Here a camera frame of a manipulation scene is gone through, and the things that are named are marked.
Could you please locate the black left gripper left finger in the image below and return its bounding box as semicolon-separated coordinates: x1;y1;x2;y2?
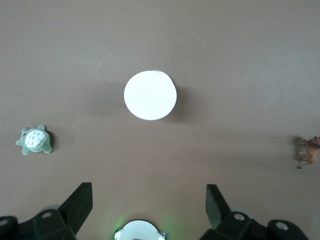
0;182;94;240

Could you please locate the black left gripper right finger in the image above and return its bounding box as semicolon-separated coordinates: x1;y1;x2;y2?
199;184;307;240

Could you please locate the brown lion statue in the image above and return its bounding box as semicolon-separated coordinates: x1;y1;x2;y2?
296;135;320;170

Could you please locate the grey-green Totoro plush toy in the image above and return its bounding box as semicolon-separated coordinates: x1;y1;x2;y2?
15;124;54;156

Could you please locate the white round-top cylinder device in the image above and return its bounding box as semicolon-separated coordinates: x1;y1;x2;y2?
123;70;178;122

